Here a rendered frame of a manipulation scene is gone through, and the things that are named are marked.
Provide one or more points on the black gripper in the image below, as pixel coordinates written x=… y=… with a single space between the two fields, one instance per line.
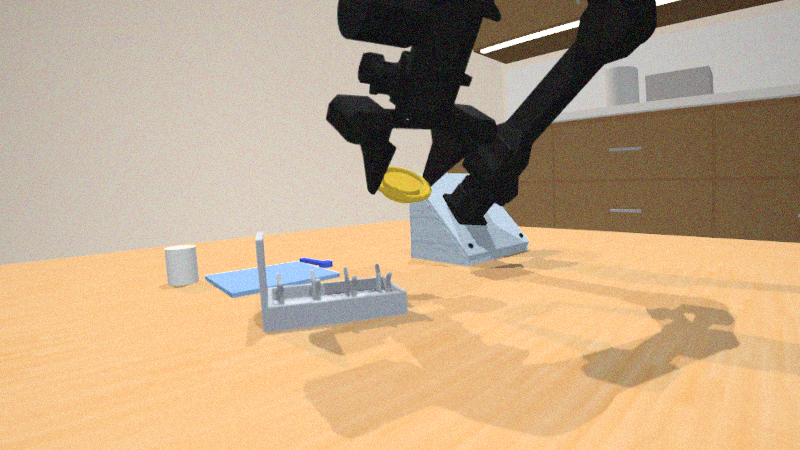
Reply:
x=426 y=97

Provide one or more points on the grey cylinder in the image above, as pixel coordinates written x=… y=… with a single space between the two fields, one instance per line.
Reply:
x=181 y=265

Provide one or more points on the yellow plate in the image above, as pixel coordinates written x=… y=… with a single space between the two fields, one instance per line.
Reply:
x=404 y=186

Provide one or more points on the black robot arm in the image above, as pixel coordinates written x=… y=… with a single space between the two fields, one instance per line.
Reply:
x=608 y=30

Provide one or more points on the grey dish rack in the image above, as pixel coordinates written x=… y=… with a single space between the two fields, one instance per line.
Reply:
x=326 y=303

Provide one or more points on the light blue flat mat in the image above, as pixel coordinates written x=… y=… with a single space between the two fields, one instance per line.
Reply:
x=245 y=282

